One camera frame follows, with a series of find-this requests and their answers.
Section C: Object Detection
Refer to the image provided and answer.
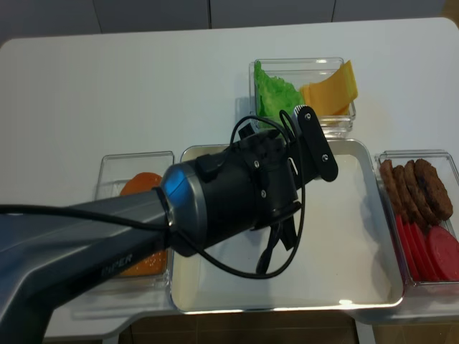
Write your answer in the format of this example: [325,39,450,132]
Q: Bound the green lettuce leaf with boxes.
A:
[254,61,305,125]

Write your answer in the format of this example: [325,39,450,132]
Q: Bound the brown patty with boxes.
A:
[379,160,409,224]
[415,158,453,221]
[393,165,428,230]
[404,160,440,226]

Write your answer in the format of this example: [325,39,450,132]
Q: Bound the white paper sheet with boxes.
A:
[173,153,390,302]

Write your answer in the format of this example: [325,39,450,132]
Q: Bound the brown patty rear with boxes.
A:
[379,160,409,224]

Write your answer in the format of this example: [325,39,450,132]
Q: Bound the clear bun container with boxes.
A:
[73,150,175,292]

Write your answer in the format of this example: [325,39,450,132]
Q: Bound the brown patty front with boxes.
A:
[415,158,453,221]

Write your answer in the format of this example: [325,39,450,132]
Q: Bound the red tomato slice front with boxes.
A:
[427,226,458,282]

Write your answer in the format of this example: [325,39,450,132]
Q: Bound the plain bottom bun front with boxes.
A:
[120,172,162,196]

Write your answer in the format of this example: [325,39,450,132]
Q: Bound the black cable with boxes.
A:
[0,110,306,280]

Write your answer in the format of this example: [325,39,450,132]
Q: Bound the yellow cheese slices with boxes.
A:
[299,60,359,119]

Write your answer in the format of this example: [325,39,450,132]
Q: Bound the clear patty tomato container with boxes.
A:
[374,150,458,297]

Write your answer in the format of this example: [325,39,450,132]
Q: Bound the clear lettuce cheese container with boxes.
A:
[249,57,356,138]

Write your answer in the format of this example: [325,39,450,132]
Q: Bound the sesame top bun right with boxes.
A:
[120,251,167,277]

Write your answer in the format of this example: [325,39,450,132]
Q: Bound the silver metal tray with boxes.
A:
[169,138,404,312]

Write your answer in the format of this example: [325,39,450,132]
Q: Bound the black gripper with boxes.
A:
[193,105,339,250]

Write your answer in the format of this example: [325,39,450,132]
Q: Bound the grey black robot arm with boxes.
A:
[1,105,338,343]

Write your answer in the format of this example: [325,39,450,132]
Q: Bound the red tomato slices stack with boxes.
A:
[395,215,440,282]

